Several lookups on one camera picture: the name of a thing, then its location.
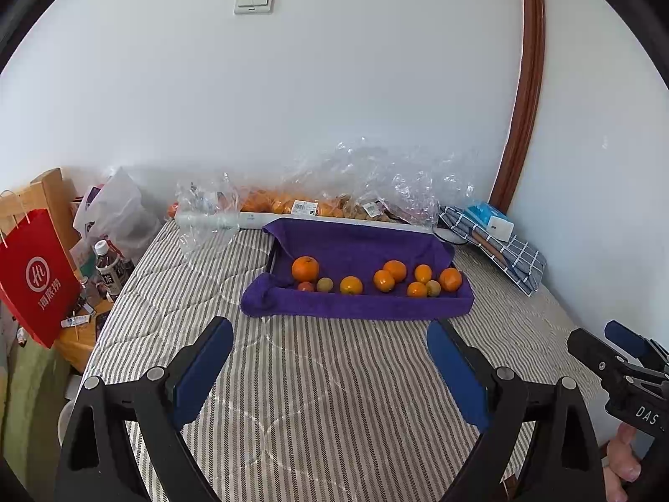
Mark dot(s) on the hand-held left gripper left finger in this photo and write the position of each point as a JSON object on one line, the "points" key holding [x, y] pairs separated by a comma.
{"points": [[201, 371]]}

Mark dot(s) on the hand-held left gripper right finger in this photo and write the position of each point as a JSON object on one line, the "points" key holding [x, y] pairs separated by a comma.
{"points": [[460, 376]]}

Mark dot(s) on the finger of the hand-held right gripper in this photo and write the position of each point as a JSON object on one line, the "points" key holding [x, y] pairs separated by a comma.
{"points": [[590, 350], [624, 335]]}

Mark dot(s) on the small yellow citrus fruit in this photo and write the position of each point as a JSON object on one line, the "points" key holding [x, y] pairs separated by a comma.
{"points": [[325, 285], [433, 288]]}

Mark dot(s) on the small orange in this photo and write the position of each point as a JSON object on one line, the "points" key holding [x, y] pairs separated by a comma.
{"points": [[416, 290], [423, 273]]}

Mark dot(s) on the medium orange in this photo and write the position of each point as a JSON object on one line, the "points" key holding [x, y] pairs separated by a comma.
{"points": [[351, 286], [383, 282], [396, 269]]}

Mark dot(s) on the red tomato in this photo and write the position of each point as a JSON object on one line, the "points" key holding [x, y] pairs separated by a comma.
{"points": [[306, 287]]}

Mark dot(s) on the purple towel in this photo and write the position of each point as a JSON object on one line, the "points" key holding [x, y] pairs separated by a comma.
{"points": [[360, 246]]}

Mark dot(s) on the person's right hand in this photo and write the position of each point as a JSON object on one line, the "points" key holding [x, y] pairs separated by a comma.
{"points": [[619, 463]]}

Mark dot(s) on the checkered blue cloth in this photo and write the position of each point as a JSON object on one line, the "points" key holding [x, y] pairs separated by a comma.
{"points": [[522, 266]]}

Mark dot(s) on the striped bed quilt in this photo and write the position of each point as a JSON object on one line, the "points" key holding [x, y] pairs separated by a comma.
{"points": [[324, 376]]}

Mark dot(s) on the wooden nightstand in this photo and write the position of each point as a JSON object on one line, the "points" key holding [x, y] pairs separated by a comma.
{"points": [[78, 348]]}

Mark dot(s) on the dark label drink bottle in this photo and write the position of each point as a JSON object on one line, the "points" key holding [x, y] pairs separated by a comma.
{"points": [[124, 267]]}

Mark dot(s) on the small white tube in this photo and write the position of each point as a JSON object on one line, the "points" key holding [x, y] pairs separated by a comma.
{"points": [[76, 320]]}

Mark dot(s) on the white capped drink bottle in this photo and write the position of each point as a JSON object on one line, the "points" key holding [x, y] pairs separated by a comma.
{"points": [[106, 272]]}

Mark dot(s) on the white round object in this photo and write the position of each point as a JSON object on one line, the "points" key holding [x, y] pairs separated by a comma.
{"points": [[67, 421]]}

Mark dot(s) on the large orange with stem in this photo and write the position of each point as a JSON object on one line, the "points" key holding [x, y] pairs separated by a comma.
{"points": [[305, 270]]}

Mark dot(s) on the small white box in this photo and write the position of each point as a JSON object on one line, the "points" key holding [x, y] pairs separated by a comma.
{"points": [[502, 229]]}

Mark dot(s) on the white long bar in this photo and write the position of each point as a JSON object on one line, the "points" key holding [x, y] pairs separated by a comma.
{"points": [[251, 219]]}

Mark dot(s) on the blue tissue pack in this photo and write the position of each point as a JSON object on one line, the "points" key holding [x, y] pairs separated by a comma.
{"points": [[486, 213]]}

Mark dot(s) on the crumpled clear plastic bag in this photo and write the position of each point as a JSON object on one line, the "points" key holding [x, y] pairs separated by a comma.
{"points": [[204, 204]]}

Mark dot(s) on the green fabric seat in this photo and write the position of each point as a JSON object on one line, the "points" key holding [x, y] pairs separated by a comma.
{"points": [[31, 402]]}

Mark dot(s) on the clear bag of oranges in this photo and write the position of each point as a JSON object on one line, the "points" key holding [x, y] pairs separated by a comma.
{"points": [[277, 203]]}

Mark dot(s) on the white plastic bag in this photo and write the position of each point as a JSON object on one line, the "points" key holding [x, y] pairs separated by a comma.
{"points": [[123, 204]]}

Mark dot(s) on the red paper bag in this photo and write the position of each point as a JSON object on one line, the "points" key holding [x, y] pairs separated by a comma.
{"points": [[36, 282]]}

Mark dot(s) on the clear bag of brown snacks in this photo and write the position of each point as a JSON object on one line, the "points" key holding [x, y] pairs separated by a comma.
{"points": [[373, 210]]}

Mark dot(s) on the large crumpled clear plastic wrap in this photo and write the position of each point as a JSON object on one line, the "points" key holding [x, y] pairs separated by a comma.
{"points": [[376, 172]]}

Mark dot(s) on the light wooden furniture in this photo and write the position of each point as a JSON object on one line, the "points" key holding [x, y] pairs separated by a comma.
{"points": [[55, 193]]}

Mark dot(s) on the brown wooden door frame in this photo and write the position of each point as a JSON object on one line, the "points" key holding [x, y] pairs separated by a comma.
{"points": [[525, 89]]}

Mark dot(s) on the white wall light switch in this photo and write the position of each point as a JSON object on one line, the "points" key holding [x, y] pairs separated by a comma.
{"points": [[254, 0]]}

